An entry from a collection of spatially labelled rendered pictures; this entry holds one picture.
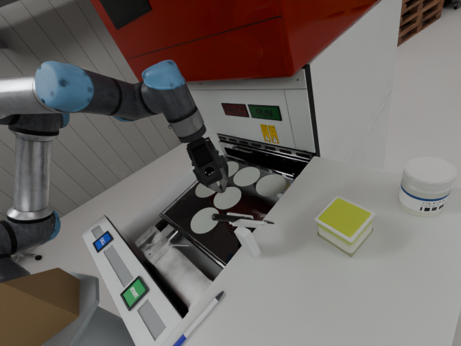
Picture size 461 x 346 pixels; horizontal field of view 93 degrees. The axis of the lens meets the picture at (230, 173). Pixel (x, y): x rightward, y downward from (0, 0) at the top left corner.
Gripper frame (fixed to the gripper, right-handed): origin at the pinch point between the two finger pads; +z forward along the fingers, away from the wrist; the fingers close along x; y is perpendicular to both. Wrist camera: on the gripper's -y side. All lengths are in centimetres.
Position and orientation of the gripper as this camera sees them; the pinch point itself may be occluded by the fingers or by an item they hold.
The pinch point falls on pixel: (222, 190)
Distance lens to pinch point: 64.0
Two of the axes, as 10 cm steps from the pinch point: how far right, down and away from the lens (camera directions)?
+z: 3.3, 7.2, 6.1
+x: -8.9, 4.6, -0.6
